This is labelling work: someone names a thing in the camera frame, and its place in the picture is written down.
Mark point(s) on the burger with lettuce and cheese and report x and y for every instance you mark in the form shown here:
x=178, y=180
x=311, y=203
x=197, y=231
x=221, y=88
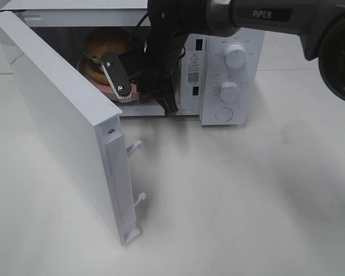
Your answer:
x=99, y=41

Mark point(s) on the upper white control knob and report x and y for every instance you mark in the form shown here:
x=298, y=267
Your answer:
x=235, y=55

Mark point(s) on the white microwave door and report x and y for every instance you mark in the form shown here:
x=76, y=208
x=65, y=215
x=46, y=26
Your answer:
x=79, y=124

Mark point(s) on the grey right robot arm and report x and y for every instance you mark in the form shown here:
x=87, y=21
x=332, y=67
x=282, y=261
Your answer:
x=320, y=25

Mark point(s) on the lower white timer knob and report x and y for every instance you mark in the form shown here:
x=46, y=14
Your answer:
x=229, y=91

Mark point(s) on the pink round plate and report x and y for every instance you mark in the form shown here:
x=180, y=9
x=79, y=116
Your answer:
x=106, y=89

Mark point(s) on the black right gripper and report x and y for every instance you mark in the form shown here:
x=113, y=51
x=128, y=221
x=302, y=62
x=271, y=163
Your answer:
x=150, y=65

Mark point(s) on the round white door button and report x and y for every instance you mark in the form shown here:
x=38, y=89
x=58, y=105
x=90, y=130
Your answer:
x=224, y=114

